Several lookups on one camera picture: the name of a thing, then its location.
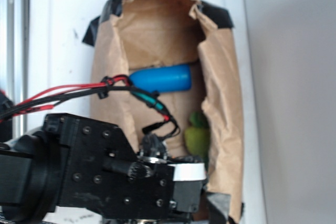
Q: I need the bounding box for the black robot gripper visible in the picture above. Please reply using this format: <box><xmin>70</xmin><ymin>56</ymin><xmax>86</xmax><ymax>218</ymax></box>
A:
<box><xmin>43</xmin><ymin>114</ymin><xmax>206</xmax><ymax>220</ymax></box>

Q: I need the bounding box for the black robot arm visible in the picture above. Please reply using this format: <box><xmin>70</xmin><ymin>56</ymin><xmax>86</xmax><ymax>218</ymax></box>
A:
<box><xmin>1</xmin><ymin>114</ymin><xmax>207</xmax><ymax>223</ymax></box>

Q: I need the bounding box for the green plush toy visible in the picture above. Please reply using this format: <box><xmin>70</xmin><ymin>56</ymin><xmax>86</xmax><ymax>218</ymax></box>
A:
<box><xmin>184</xmin><ymin>111</ymin><xmax>211</xmax><ymax>170</ymax></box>

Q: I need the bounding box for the brown paper bag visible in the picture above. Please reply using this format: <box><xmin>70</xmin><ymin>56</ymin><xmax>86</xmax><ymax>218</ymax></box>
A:
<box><xmin>91</xmin><ymin>0</ymin><xmax>244</xmax><ymax>223</ymax></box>

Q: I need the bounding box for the blue plastic toy bottle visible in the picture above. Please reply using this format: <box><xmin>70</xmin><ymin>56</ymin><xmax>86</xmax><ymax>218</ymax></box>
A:
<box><xmin>129</xmin><ymin>64</ymin><xmax>192</xmax><ymax>93</ymax></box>

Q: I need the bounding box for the white plastic bin lid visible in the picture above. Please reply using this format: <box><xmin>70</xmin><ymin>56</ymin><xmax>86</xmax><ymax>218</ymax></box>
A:
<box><xmin>27</xmin><ymin>0</ymin><xmax>267</xmax><ymax>223</ymax></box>

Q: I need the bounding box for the red and black cable bundle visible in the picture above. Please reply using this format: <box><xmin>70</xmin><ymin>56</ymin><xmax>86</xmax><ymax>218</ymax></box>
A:
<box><xmin>0</xmin><ymin>74</ymin><xmax>181</xmax><ymax>141</ymax></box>

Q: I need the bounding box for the black mounting bracket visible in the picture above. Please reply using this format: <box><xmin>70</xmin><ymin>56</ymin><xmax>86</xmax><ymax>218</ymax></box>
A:
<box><xmin>0</xmin><ymin>90</ymin><xmax>13</xmax><ymax>143</ymax></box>

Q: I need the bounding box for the aluminium frame rail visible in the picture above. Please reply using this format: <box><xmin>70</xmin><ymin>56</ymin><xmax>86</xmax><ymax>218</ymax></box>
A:
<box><xmin>0</xmin><ymin>0</ymin><xmax>31</xmax><ymax>141</ymax></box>

